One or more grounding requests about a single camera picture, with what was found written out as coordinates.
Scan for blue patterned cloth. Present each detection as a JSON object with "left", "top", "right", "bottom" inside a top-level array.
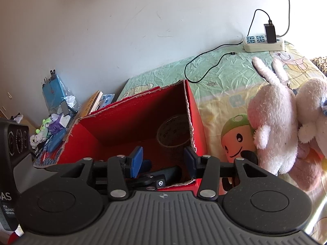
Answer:
[{"left": 33, "top": 143, "right": 64, "bottom": 169}]

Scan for green plush toy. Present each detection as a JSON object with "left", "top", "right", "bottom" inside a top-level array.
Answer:
[{"left": 36, "top": 119, "right": 52, "bottom": 136}]

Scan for tan book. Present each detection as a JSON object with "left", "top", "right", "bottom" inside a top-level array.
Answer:
[{"left": 77, "top": 90, "right": 103, "bottom": 118}]

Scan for red cardboard box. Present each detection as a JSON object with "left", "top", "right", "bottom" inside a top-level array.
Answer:
[{"left": 57, "top": 80, "right": 208, "bottom": 196}]

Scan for cream plush toy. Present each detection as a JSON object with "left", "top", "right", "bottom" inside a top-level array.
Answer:
[{"left": 289, "top": 78, "right": 327, "bottom": 192}]

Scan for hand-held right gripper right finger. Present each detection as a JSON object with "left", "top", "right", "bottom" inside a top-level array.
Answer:
[{"left": 183, "top": 146, "right": 275, "bottom": 201}]

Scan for grey power cable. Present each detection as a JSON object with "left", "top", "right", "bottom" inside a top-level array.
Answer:
[{"left": 277, "top": 0, "right": 292, "bottom": 37}]

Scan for blue white paper packet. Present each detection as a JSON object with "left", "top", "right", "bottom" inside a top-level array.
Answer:
[{"left": 102, "top": 94, "right": 116, "bottom": 108}]

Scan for black charger adapter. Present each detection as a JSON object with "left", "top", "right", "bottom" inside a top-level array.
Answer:
[{"left": 264, "top": 20, "right": 277, "bottom": 43}]

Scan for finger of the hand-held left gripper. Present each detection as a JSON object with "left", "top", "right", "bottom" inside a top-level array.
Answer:
[
  {"left": 141, "top": 159, "right": 182, "bottom": 182},
  {"left": 127, "top": 173, "right": 166, "bottom": 188}
]

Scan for small white plush toy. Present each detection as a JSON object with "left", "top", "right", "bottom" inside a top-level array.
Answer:
[{"left": 30, "top": 134, "right": 43, "bottom": 148}]

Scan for white power strip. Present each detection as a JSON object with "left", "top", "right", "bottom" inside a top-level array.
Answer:
[{"left": 243, "top": 34, "right": 285, "bottom": 53}]

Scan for purple toy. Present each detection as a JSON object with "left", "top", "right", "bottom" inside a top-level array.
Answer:
[{"left": 50, "top": 115, "right": 65, "bottom": 134}]

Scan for blue plastic bag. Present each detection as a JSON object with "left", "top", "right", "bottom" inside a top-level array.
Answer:
[{"left": 41, "top": 70, "right": 77, "bottom": 113}]

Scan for dark patterned cloth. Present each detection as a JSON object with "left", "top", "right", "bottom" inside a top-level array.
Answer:
[{"left": 310, "top": 56, "right": 327, "bottom": 77}]

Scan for clear tape roll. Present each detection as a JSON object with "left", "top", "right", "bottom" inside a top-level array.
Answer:
[{"left": 156, "top": 114, "right": 192, "bottom": 148}]

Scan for black charging cable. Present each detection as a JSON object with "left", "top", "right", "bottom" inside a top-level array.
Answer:
[{"left": 184, "top": 9, "right": 273, "bottom": 84}]

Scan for blue glasses case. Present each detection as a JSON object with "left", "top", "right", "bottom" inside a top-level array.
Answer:
[{"left": 43, "top": 129, "right": 67, "bottom": 152}]

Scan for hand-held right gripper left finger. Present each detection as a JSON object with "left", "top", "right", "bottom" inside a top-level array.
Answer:
[{"left": 47, "top": 146, "right": 145, "bottom": 201}]

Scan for pink plush rabbit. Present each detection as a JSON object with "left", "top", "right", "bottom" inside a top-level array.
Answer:
[{"left": 247, "top": 57, "right": 300, "bottom": 176}]

